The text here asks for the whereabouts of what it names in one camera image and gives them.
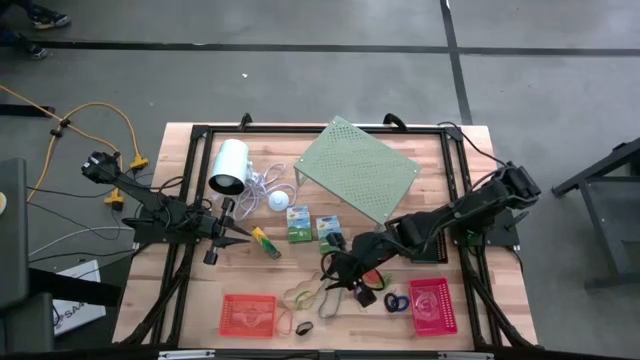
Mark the white cylindrical desk lamp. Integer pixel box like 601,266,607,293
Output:
208,138,250,196

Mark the red plastic basket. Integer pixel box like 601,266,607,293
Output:
408,277,459,337

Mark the yellow extension cord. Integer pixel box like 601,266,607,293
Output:
0,83,150,211

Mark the black side desk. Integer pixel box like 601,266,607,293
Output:
0,267,124,354

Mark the white dome-shaped puck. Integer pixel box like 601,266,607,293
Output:
268,191,290,212

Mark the tan rubber band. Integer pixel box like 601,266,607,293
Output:
282,277,326,312

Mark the grey floor cable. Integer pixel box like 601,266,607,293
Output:
28,225,137,257

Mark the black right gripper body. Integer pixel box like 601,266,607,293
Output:
327,232,401,309

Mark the white printed sign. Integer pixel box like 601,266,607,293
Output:
52,259,107,336

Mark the orange rubber band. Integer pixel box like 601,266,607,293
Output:
276,308,295,336

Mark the black aluminium table frame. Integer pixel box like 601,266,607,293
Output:
112,122,539,351

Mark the yellow green crayon box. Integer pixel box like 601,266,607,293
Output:
251,226,282,260

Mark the silver metal bracket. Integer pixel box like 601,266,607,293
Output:
158,350,216,360
438,351,494,360

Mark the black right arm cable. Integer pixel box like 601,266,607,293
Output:
383,113,509,169

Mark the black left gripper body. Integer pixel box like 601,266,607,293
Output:
192,197,237,266

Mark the green blue crayon box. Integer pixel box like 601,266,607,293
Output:
286,205,314,245
315,215,346,255

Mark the dark grey monitor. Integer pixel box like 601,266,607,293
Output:
0,157,29,311

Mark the black plastic basket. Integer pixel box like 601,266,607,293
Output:
409,232,450,265

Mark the green perforated metal shelf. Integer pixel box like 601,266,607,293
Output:
293,115,422,239

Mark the grey rubber band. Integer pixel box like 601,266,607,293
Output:
318,288,346,320

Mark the black metal cart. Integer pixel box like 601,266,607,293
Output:
551,137,640,291

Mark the person's shoe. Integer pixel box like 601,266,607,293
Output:
15,37,50,60
27,9,71,29

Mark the white round puck with cable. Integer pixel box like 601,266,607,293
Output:
234,162,296,222

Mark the black floor cable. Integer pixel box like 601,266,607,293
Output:
25,172,154,199
25,199,139,242

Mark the black floor strap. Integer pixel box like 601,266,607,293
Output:
0,103,56,118

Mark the orange plastic basket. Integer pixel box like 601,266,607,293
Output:
218,293,278,339

